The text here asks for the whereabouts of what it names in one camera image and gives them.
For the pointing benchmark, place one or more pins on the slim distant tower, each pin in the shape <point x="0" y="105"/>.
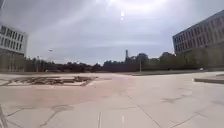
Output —
<point x="126" y="55"/>

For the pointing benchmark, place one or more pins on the pole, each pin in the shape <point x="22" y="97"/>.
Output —
<point x="140" y="65"/>

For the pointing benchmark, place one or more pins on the row of trees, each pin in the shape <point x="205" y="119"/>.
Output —
<point x="150" y="63"/>

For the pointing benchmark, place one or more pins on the pale stone slab plaza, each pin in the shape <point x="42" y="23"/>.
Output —
<point x="133" y="100"/>

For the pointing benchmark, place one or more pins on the dark patterned paving patch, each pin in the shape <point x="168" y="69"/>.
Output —
<point x="50" y="80"/>

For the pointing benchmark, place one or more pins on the grey multi-storey building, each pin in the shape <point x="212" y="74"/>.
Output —
<point x="200" y="36"/>

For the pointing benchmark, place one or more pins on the low stone ledge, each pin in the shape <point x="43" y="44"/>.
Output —
<point x="210" y="80"/>

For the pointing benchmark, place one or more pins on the white building with grid windows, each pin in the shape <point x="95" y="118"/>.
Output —
<point x="13" y="41"/>

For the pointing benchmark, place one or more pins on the street lamp post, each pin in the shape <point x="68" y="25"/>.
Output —
<point x="50" y="50"/>

